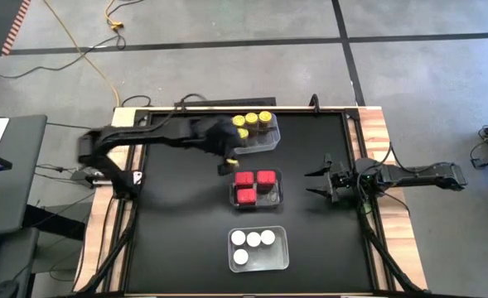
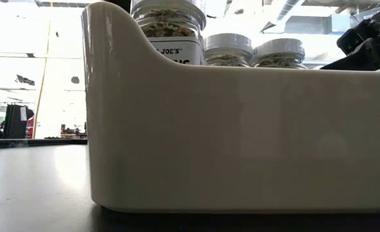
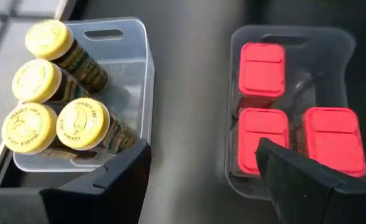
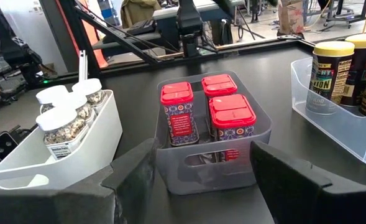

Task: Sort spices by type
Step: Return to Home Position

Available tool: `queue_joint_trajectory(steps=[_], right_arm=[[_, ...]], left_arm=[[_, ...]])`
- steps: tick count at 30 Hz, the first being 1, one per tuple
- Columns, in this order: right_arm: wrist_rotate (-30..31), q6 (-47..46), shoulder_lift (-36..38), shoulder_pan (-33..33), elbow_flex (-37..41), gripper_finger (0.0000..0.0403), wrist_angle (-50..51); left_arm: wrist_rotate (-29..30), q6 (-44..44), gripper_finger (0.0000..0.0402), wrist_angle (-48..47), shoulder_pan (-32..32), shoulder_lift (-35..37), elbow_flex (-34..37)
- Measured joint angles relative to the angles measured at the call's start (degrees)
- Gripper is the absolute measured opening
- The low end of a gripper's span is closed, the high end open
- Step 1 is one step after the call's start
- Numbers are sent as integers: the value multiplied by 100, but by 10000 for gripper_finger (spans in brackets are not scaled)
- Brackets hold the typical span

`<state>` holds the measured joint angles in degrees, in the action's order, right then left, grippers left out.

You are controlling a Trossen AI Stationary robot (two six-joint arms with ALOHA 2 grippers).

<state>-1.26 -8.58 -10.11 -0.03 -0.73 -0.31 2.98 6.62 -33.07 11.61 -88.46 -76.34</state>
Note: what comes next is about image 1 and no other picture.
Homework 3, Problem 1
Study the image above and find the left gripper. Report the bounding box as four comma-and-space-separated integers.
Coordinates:
193, 117, 248, 177

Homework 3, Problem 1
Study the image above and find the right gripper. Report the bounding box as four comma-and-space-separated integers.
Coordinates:
304, 153, 381, 204

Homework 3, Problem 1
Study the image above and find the red-lid patterned spice tin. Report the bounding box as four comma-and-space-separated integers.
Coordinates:
237, 188, 258, 208
256, 170, 278, 194
234, 171, 255, 190

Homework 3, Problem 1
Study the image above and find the frosted clear plastic bin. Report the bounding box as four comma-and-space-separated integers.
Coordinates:
230, 111, 282, 156

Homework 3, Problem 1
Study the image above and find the long black bar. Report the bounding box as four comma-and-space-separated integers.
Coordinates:
173, 96, 278, 108

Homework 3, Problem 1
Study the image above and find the glossy clear plastic bin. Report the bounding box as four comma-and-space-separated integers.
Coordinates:
229, 168, 285, 211

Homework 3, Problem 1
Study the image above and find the white plastic bin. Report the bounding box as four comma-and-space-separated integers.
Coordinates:
228, 225, 290, 274

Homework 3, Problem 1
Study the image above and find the grey desk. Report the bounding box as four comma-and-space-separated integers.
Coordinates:
0, 113, 49, 238

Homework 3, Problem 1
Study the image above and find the grey keyboard shelf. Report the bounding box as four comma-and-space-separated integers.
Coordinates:
0, 226, 41, 298

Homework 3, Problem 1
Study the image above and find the black computer mouse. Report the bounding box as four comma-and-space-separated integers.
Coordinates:
0, 279, 21, 298

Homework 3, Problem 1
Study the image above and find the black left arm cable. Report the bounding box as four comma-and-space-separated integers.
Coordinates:
143, 93, 208, 129

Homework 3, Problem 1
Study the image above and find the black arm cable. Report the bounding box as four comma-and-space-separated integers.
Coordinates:
143, 93, 208, 129
350, 142, 413, 210

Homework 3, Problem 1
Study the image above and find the black table frame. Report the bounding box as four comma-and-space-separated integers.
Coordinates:
75, 105, 429, 298

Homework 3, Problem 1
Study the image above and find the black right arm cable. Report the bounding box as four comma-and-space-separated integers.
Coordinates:
350, 142, 413, 210

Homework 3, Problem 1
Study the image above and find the black cable loop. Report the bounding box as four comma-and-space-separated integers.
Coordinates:
120, 94, 153, 109

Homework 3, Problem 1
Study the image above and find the silver clamp black handle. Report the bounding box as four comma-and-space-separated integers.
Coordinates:
70, 166, 104, 188

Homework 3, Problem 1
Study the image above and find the yellow cord with plug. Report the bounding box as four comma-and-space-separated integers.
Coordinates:
104, 0, 125, 33

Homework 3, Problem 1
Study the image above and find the long yellow floor cord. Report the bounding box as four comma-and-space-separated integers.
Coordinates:
42, 0, 123, 108

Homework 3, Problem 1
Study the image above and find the black floor cable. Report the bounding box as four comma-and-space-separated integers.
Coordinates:
0, 0, 147, 79

